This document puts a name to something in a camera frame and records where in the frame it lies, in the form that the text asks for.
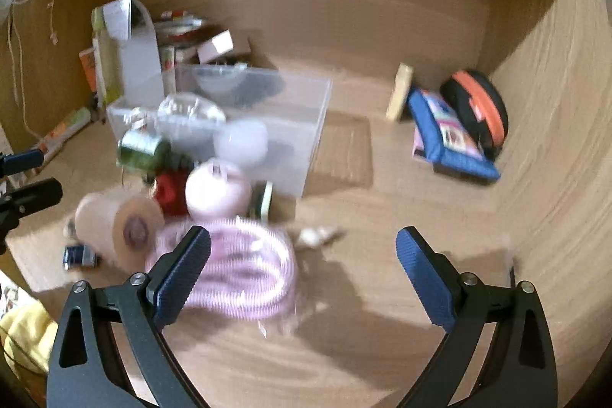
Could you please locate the clear plastic storage bin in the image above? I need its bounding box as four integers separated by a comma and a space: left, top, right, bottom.
106, 63, 333, 198

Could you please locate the clear plastic dome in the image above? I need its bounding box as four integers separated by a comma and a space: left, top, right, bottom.
157, 93, 226, 136

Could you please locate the pale pink round ball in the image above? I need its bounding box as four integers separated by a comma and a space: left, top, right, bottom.
185, 159, 252, 220

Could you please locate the yellow cloth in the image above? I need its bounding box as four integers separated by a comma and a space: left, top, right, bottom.
0, 300, 58, 377

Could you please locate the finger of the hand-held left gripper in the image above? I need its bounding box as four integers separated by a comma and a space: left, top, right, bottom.
0, 149, 46, 178
0, 177, 64, 224

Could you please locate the pink flat case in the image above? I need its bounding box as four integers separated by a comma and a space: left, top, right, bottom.
412, 128, 428, 160

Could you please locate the blue zip pouch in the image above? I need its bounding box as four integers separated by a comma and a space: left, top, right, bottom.
407, 89, 501, 184

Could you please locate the small blue box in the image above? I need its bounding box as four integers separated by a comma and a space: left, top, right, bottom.
63, 245, 99, 269

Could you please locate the beige hanging cord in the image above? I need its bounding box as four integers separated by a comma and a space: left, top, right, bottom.
7, 0, 68, 137

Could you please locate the white seashell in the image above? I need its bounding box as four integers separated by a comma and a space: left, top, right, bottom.
294, 226, 345, 247

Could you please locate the pink cable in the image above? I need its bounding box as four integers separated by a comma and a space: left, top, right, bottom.
146, 217, 299, 320

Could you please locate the beige rectangular block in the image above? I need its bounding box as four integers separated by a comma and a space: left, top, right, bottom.
386, 63, 414, 122

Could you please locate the wooden desktop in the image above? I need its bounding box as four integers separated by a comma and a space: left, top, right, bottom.
7, 54, 541, 408

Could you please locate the green book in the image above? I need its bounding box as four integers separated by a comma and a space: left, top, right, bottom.
92, 7, 124, 107

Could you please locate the beige tape roll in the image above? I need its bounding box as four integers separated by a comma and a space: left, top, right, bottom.
75, 192, 166, 271

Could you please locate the red velvet box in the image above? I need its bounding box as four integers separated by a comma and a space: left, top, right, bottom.
154, 171, 192, 218

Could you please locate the black orange zip pouch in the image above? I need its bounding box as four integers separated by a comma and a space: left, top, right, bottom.
440, 70, 509, 158

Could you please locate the pile of printed booklets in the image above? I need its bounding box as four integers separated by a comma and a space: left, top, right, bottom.
158, 9, 207, 42

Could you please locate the orange book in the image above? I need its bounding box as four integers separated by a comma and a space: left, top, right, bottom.
79, 47, 99, 92

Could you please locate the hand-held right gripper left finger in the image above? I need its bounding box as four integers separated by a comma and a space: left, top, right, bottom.
46, 225, 212, 408

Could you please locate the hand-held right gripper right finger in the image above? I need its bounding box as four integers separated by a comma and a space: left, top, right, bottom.
395, 226, 558, 408

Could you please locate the small white box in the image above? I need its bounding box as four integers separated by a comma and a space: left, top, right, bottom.
197, 30, 235, 63

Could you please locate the green metallic tape roll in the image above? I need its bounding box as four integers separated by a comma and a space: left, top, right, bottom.
117, 128, 171, 177

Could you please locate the small green white disc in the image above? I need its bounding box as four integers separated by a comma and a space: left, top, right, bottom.
249, 181, 274, 220

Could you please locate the rolled printed paper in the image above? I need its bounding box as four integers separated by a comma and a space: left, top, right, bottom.
31, 107, 91, 160

